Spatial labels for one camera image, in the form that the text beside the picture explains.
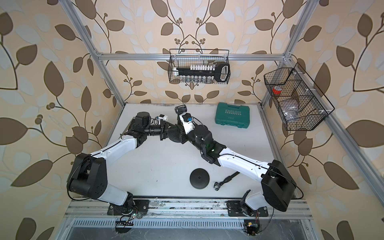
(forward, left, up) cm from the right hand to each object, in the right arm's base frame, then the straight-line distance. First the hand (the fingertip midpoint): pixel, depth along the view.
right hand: (177, 124), depth 74 cm
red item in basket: (+22, -58, +2) cm, 62 cm away
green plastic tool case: (+24, -38, -23) cm, 50 cm away
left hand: (0, +1, -3) cm, 3 cm away
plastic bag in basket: (+4, -56, +5) cm, 57 cm away
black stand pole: (-23, -20, -26) cm, 40 cm away
